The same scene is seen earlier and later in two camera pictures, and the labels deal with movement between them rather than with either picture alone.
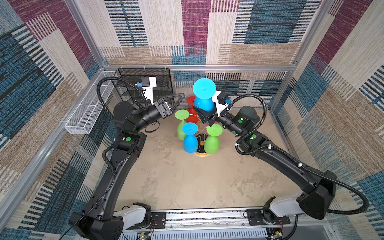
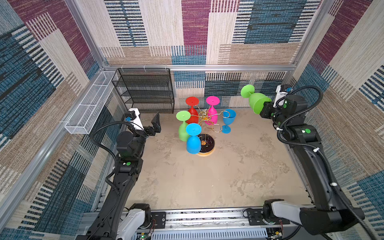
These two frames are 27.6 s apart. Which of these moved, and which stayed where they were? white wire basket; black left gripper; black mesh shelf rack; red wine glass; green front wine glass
Moved: black left gripper; green front wine glass
Stayed: red wine glass; white wire basket; black mesh shelf rack
